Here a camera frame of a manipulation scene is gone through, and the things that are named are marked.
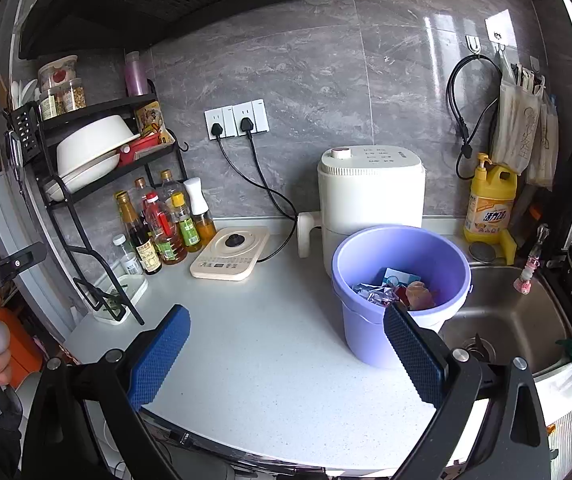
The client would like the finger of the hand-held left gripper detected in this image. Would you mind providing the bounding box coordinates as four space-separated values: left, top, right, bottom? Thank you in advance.
0 241 48 276

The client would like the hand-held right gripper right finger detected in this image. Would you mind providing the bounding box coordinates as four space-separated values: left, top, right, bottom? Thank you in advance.
383 301 552 480

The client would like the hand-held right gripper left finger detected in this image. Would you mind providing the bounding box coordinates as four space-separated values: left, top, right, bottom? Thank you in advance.
20 304 191 480

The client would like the purple plastic bucket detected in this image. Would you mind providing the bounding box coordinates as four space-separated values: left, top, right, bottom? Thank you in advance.
331 225 473 370

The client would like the brown paper wrapper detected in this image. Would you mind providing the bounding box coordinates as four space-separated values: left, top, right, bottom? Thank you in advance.
406 280 437 311

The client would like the silver printed wrapper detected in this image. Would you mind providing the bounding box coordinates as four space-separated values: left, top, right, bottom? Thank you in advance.
351 282 401 308

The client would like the orange container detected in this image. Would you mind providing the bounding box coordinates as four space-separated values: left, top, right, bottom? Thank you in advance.
0 307 44 391

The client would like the green scrap in tray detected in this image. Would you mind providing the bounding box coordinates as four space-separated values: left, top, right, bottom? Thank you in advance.
98 285 126 313

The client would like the blue carton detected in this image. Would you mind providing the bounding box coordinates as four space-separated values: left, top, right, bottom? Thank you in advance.
383 267 421 288

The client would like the white plastic tray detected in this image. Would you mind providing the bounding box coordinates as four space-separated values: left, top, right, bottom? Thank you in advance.
90 272 149 323

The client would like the shallow white bowl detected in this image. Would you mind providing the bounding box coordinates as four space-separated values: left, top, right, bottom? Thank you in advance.
43 152 121 201

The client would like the small white cap bottle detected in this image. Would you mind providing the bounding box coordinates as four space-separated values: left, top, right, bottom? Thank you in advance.
112 234 145 277

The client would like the steel sink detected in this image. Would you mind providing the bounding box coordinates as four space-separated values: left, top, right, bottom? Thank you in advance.
438 260 572 378

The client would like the dark sauce bottle gold cap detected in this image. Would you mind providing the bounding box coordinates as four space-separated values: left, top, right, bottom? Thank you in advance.
114 190 163 276

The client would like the red cap oil bottle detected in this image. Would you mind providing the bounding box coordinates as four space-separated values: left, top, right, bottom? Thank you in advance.
144 191 188 265

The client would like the cream kettle base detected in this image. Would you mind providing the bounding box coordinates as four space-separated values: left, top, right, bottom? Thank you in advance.
189 226 271 282

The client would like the metal sink plug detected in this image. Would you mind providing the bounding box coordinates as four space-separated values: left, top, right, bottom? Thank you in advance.
468 241 497 264

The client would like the black slotted spatula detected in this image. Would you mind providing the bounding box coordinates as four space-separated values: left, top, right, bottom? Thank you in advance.
6 101 41 166

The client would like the yellow cap green label bottle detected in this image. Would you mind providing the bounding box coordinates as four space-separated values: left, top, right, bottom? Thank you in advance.
171 191 201 253

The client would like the clear bottle gold cap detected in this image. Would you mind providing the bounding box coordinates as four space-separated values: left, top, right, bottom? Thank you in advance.
133 176 154 221
158 169 187 206

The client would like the large white bowl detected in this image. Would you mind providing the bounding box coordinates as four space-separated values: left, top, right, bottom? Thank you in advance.
56 115 141 181

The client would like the pink brush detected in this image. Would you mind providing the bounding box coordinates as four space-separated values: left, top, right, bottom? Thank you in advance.
513 225 551 293

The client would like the yellow sponge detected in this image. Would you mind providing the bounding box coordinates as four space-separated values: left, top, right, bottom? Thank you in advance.
498 232 518 266

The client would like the glass spice jar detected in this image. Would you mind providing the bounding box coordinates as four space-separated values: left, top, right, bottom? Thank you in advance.
40 87 59 121
56 77 88 113

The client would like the red plastic container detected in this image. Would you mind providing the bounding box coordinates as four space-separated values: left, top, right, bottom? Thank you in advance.
114 132 164 168

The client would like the stack of white plates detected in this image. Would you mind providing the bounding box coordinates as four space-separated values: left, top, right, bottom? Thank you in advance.
10 79 41 111

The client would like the yellow detergent bottle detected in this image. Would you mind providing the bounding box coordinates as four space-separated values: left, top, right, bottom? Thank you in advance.
463 152 518 246

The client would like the black metal shelf rack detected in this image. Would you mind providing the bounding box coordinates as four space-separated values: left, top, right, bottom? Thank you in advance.
6 92 189 328

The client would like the white top oil sprayer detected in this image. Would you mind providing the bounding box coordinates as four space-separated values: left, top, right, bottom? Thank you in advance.
183 176 218 247

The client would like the cream air fryer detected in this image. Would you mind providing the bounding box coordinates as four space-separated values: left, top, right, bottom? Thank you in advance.
297 145 427 260

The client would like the yellow snack packet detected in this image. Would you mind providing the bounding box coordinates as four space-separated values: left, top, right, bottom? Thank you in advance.
134 101 169 143

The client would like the pink bottle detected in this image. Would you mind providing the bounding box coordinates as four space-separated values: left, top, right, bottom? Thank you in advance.
124 51 151 97

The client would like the hanging clear plastic bag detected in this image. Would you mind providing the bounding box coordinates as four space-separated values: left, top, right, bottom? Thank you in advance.
526 87 561 191

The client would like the hanging clear bag with drawing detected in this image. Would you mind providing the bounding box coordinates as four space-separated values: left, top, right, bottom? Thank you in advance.
491 52 547 176

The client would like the black plug with cable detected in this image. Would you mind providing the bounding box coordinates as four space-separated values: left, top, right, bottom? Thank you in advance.
240 117 299 263
211 122 301 223

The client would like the hanging black cable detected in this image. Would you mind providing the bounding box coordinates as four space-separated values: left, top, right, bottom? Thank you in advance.
445 54 502 181

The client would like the white wall socket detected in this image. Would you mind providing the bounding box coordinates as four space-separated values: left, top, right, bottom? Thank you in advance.
204 106 239 140
232 100 269 136

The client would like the clear adhesive wall hook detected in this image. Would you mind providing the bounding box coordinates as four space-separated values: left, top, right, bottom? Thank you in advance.
485 16 509 43

